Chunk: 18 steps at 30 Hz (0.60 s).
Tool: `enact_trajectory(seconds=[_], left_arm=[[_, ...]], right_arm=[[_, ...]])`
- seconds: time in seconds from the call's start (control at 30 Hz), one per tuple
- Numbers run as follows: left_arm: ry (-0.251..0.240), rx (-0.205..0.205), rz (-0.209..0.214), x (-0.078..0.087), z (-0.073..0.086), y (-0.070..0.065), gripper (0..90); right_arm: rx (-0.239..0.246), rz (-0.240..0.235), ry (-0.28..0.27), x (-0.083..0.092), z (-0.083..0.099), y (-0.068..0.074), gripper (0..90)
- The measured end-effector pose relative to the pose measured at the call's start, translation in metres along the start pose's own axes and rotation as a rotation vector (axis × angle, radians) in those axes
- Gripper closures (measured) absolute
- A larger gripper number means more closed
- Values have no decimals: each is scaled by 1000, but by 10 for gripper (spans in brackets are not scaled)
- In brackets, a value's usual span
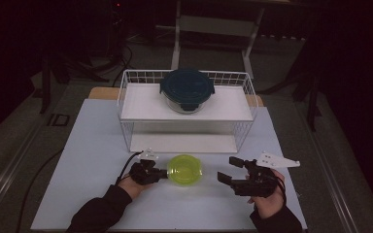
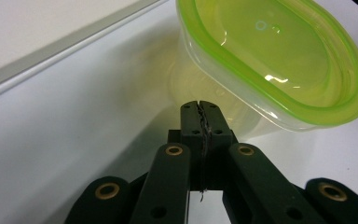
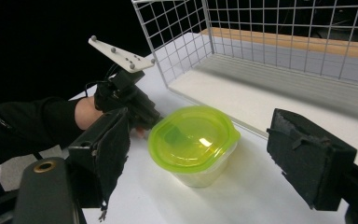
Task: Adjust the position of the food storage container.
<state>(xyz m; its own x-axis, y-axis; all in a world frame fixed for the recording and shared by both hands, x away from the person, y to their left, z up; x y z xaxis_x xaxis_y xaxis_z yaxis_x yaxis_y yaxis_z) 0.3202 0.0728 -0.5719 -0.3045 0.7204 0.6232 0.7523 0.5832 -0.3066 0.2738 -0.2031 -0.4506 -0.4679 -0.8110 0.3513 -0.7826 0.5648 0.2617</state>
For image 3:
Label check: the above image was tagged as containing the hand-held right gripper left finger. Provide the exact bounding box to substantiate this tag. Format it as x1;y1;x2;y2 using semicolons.
67;106;131;221

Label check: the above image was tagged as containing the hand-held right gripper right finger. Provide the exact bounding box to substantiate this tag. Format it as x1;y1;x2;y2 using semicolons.
266;107;358;212

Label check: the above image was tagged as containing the clear container with green lid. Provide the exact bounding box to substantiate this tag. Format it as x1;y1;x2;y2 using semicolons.
147;105;241;189

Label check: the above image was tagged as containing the white wire shelf rack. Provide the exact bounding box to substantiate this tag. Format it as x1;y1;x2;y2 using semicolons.
131;0;358;140

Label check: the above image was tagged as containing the wooden table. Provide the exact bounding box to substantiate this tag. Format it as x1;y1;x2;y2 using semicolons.
200;27;358;61

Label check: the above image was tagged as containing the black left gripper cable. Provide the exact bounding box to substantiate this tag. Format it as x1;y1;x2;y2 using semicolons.
83;62;122;98

